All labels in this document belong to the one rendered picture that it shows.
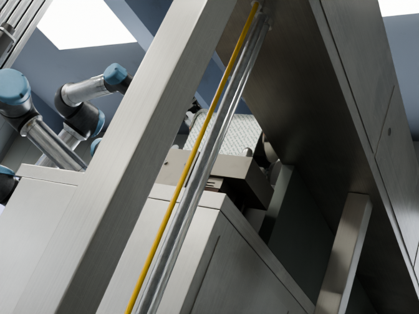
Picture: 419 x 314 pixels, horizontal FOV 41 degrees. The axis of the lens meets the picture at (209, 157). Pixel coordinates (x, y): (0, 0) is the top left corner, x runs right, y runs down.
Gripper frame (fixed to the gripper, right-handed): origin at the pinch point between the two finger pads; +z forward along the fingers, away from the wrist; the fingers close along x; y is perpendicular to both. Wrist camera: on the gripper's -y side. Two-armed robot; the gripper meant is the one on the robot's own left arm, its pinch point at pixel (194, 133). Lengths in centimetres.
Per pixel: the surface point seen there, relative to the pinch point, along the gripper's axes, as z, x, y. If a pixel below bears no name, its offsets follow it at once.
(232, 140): 19.7, -8.4, 7.9
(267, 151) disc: 26.9, -3.9, 14.1
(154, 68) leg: 70, -85, 2
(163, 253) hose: 80, -64, -13
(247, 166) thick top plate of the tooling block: 47, -28, 6
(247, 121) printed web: 17.3, -8.4, 14.8
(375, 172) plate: 54, -5, 32
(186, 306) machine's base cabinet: 70, -33, -21
